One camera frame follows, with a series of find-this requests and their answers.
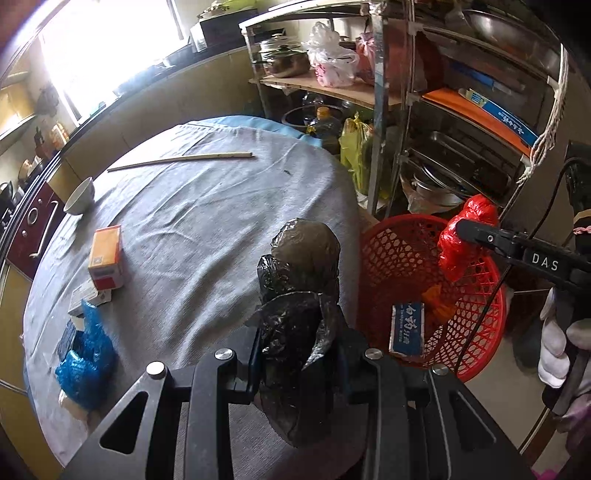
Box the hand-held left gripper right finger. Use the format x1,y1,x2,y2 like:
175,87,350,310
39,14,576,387
338,330,536,480

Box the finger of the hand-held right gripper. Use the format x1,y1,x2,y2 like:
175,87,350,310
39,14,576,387
455,219,525,267

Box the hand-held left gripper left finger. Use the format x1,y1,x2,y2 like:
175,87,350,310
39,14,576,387
60,329,262,480

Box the red plastic bag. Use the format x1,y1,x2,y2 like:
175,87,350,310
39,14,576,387
438,194,500,283

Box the red plastic basket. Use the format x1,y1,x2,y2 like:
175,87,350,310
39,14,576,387
358,215,507,384

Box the black plastic bag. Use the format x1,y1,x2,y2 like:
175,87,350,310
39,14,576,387
247,218,342,448

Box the white medicine box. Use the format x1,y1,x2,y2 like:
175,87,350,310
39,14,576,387
68,278,114,319

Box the person's right hand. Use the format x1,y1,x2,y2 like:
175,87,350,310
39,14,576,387
538,287,591,389

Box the blue flat box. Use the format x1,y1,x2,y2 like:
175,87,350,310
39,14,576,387
390,301,429,360

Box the orange plastic wrapper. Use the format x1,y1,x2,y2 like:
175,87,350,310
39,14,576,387
422,284,455,321

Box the steel tray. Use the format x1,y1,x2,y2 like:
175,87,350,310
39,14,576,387
404,130,514,199

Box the long blue box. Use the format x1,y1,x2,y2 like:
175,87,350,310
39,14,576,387
463,87,540,147

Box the orange board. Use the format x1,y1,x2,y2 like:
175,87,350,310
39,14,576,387
421,88,533,158

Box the steel shelf rack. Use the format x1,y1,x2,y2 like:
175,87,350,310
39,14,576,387
240,0,568,222

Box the yellow plastic bag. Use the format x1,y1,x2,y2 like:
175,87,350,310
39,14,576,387
338,113,376,195

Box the grey tablecloth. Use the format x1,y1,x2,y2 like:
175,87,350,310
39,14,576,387
21,122,365,467

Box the blue plastic bag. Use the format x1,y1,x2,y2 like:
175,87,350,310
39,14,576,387
54,298,117,411

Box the dark blue box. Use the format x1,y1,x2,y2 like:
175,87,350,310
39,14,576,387
58,318,86,363

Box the orange cardboard box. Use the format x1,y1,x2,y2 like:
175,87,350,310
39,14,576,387
88,224,125,291

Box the cooking oil bottle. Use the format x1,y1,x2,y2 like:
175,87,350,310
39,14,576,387
307,105,346,139

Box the large steel basin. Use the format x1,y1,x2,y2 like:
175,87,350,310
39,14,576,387
462,8,566,81

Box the wooden chopstick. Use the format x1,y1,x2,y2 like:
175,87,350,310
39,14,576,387
107,152,254,173

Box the white and pink plastic bag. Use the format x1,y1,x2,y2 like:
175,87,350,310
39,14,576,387
306,22,360,88

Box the white ceramic bowl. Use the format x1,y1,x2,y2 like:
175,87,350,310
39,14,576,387
63,177,96,216

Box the dark red built-in oven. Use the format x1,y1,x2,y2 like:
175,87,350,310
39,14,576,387
0,185,65,282

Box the steel pot with glass lid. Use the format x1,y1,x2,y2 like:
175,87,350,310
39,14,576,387
256,33,311,78

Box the yellow base cabinets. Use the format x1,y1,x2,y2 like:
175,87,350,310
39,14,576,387
46,46,266,199

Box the black cooking pot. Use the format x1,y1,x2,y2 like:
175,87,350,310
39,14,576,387
161,46,195,68

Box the microwave oven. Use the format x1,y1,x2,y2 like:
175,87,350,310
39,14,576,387
190,7,254,52

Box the kitchen window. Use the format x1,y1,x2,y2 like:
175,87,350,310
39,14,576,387
41,0,185,121

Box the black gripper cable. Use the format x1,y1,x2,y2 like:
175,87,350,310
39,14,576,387
459,157,591,370

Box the white rope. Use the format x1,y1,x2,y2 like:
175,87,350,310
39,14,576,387
516,44,571,188

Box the yellow wall cabinets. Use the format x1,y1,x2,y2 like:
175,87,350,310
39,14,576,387
0,55,44,153

